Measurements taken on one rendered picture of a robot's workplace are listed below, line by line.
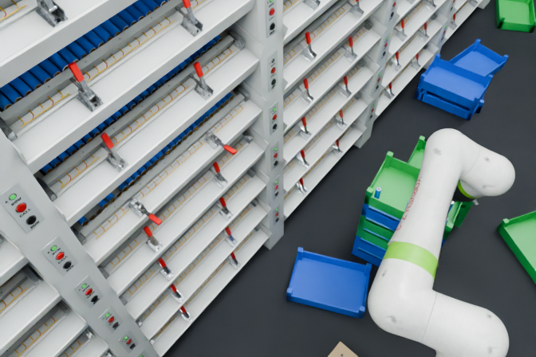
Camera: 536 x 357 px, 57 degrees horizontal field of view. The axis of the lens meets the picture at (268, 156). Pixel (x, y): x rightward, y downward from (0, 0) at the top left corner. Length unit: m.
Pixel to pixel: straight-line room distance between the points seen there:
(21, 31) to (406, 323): 0.88
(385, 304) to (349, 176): 1.33
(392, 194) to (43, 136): 1.25
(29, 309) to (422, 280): 0.84
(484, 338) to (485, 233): 1.28
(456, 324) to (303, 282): 1.07
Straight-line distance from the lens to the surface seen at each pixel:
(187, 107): 1.17
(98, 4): 0.87
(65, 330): 1.39
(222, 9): 1.12
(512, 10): 3.51
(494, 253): 2.31
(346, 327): 2.03
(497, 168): 1.34
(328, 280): 2.08
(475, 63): 3.04
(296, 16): 1.41
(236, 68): 1.25
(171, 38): 1.06
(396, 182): 1.87
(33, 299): 1.23
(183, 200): 1.45
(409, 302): 1.09
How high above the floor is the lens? 1.91
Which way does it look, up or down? 52 degrees down
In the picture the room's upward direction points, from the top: 3 degrees counter-clockwise
